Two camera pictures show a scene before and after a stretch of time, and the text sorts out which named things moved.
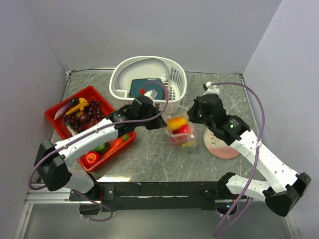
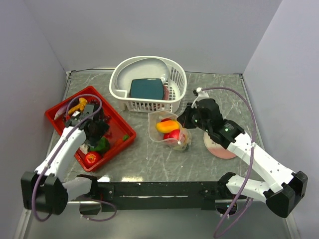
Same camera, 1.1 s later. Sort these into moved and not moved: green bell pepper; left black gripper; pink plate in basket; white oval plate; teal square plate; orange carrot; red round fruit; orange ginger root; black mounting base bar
Moved: red round fruit; left black gripper; orange carrot
Not moved: green bell pepper; orange ginger root; white oval plate; teal square plate; pink plate in basket; black mounting base bar
